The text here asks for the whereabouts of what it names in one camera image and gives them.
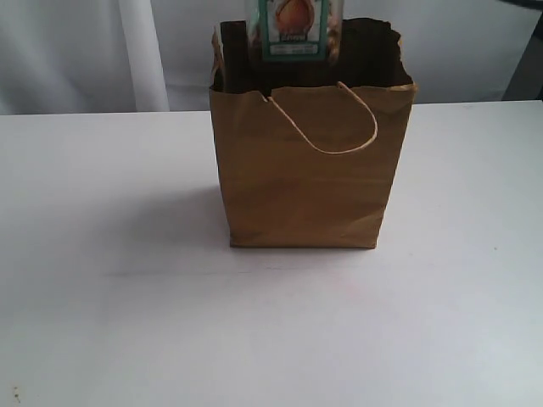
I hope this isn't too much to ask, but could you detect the clear jar with gold lid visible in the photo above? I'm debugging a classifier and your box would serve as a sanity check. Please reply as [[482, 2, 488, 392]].
[[245, 0, 344, 64]]

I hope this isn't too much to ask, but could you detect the brown paper bag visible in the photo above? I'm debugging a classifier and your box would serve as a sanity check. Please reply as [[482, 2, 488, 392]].
[[210, 18, 417, 249]]

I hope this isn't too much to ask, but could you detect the white backdrop curtain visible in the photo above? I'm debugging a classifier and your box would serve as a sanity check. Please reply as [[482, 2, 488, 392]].
[[1, 1, 540, 114]]

